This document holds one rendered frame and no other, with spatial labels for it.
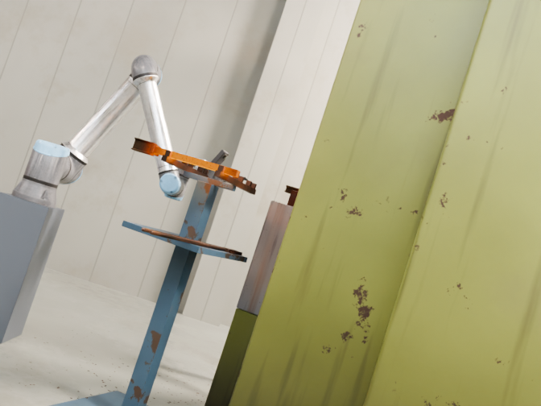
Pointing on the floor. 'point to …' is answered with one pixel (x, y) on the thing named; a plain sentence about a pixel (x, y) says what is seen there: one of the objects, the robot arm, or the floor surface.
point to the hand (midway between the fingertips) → (242, 176)
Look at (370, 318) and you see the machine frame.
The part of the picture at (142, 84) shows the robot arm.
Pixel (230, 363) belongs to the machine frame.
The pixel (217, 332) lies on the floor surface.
